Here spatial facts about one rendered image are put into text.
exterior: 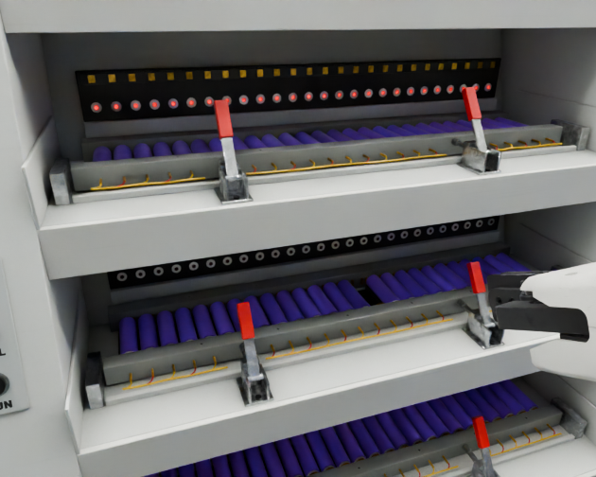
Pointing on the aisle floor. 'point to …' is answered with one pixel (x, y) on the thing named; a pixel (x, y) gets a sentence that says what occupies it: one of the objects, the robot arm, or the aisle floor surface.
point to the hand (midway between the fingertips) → (519, 297)
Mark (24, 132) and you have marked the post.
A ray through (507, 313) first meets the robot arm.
